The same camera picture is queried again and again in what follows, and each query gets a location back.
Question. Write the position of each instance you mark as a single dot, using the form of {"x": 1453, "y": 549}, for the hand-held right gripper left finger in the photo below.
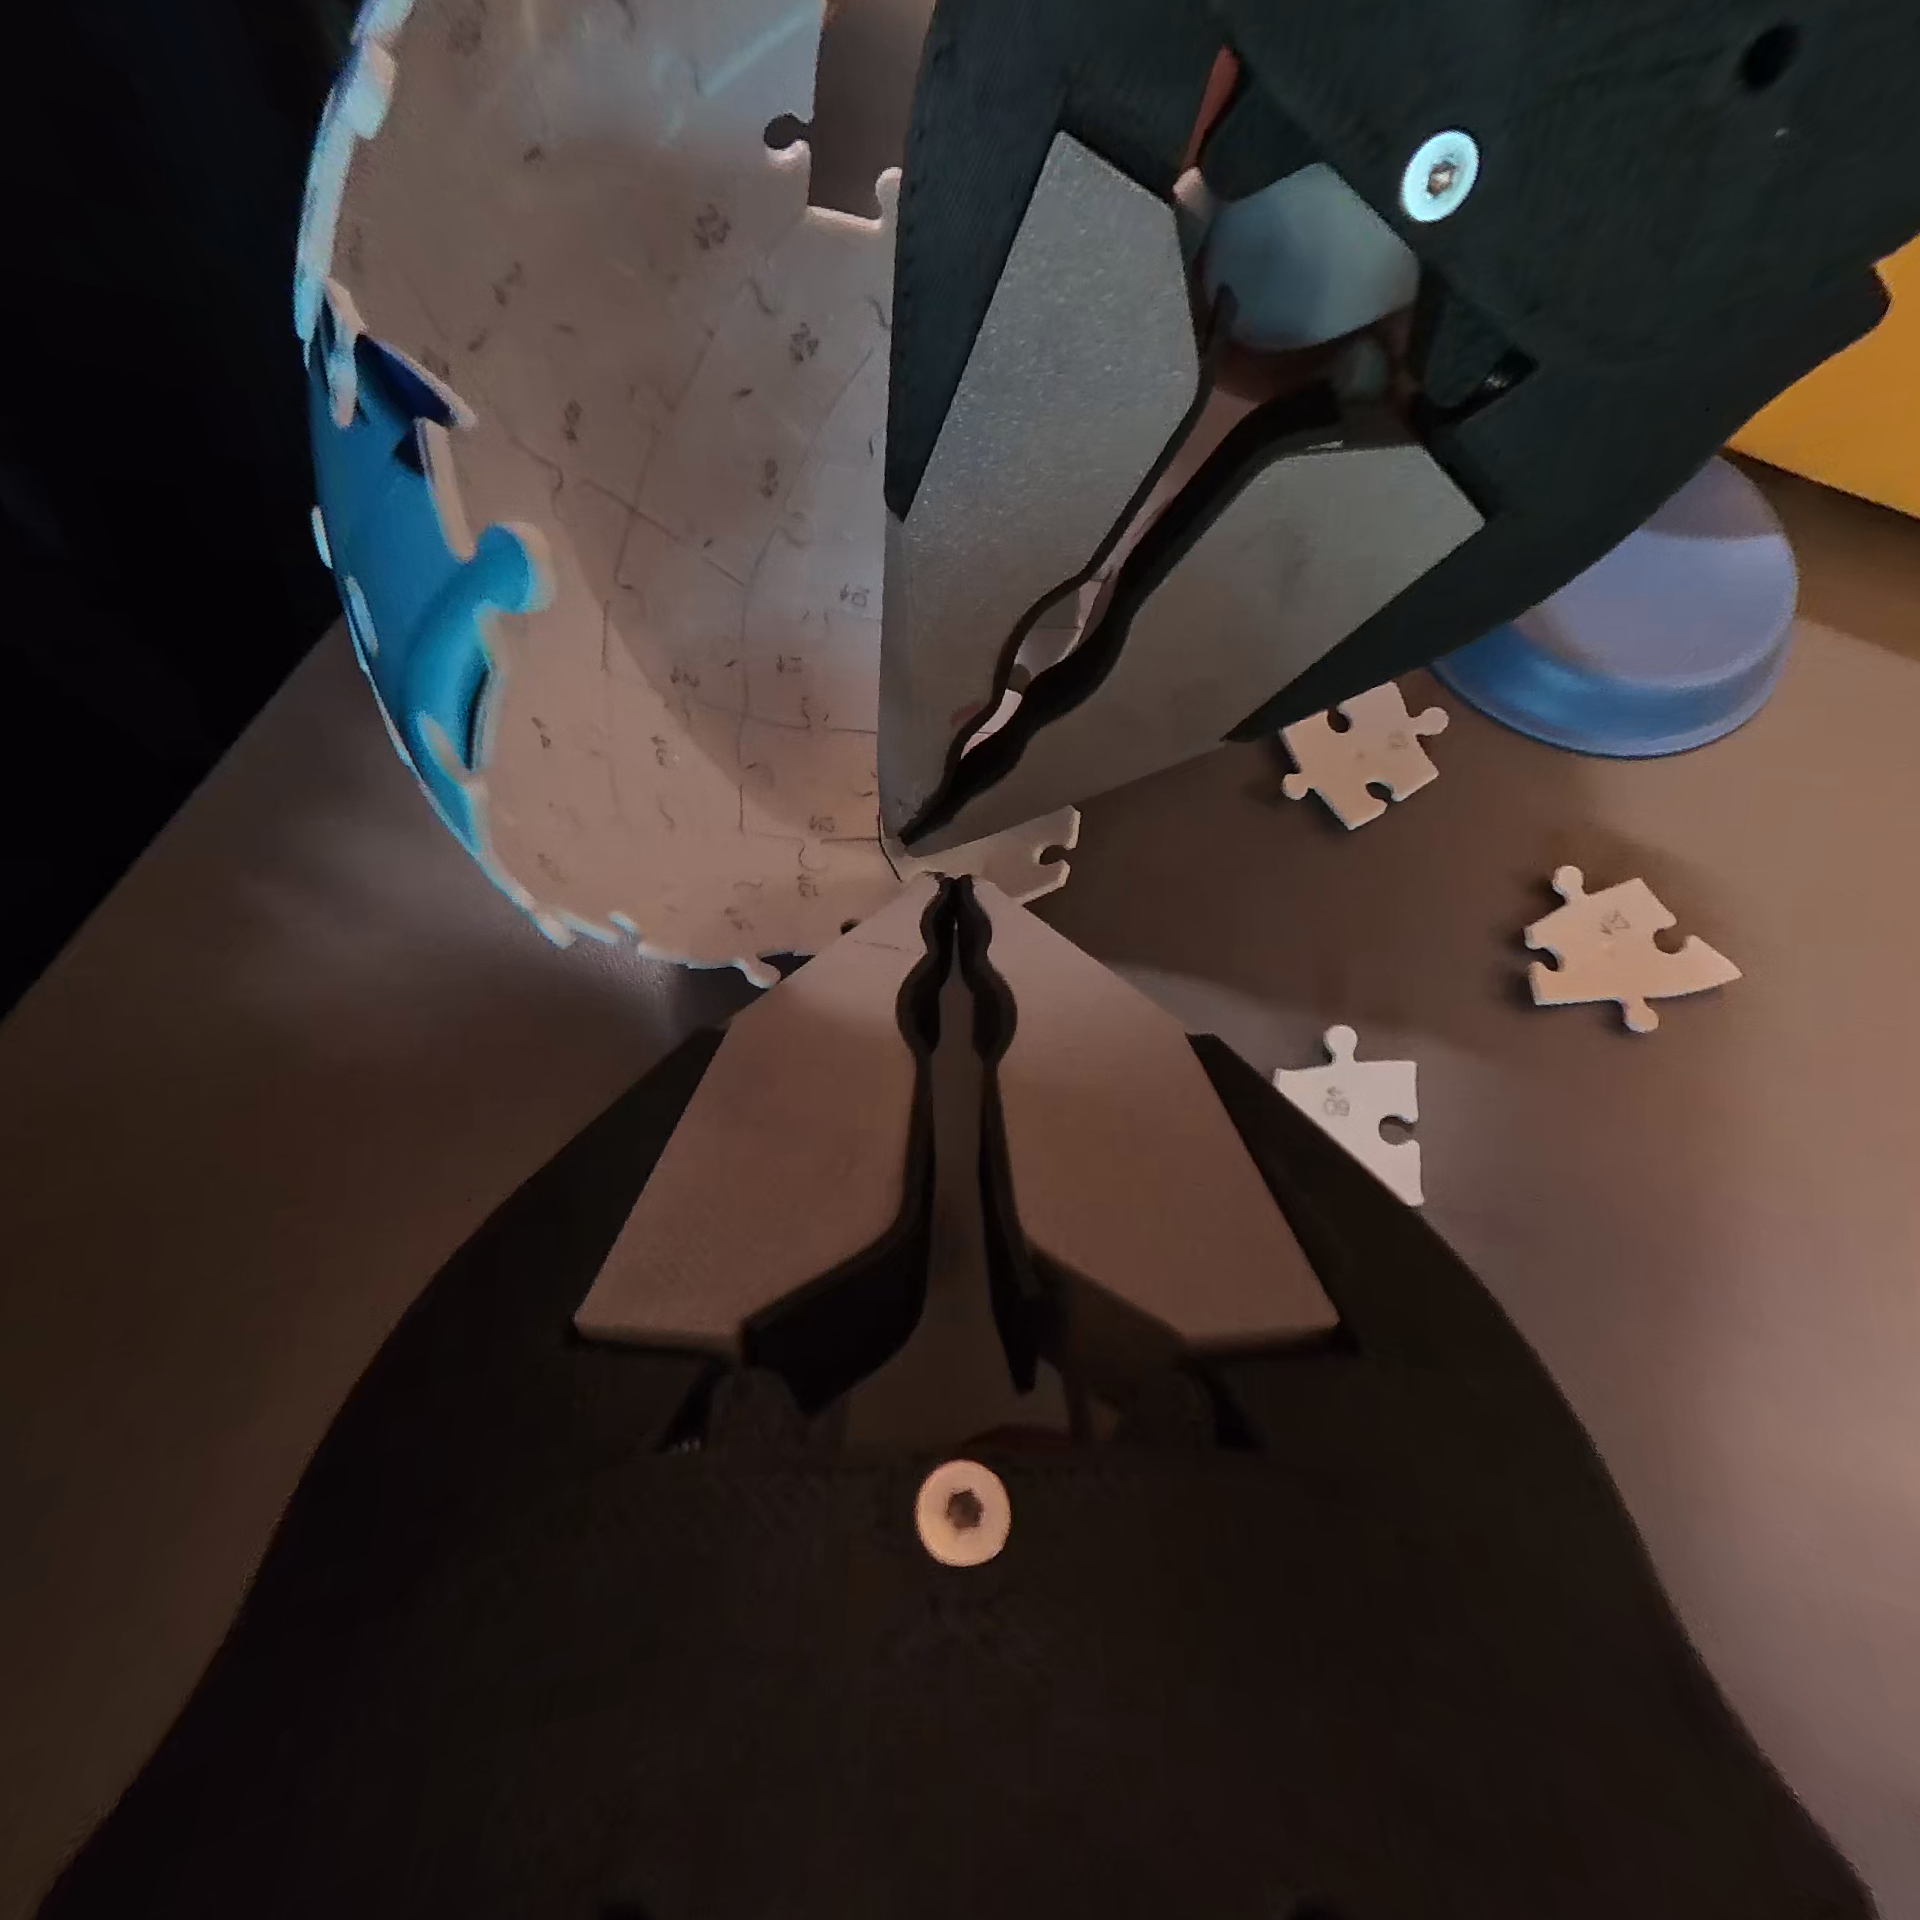
{"x": 752, "y": 1186}

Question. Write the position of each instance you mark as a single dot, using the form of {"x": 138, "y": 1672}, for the yellow plastic bin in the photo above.
{"x": 1862, "y": 422}

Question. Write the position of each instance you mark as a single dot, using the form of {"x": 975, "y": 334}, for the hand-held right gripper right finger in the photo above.
{"x": 1158, "y": 1186}

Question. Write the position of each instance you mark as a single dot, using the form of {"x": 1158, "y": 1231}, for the blue and white puzzle ball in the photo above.
{"x": 629, "y": 525}

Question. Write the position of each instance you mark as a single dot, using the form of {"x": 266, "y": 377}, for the white puzzle piece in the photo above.
{"x": 1359, "y": 758}
{"x": 1030, "y": 856}
{"x": 1365, "y": 1118}
{"x": 1614, "y": 945}

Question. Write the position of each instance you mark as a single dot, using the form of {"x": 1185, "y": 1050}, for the blue round plastic stand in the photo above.
{"x": 1652, "y": 662}

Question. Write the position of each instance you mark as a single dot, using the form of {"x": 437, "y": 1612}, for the person's torso in dark clothing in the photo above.
{"x": 120, "y": 449}

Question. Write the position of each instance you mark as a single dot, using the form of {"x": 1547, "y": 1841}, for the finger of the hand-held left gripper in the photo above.
{"x": 1035, "y": 406}
{"x": 1275, "y": 601}

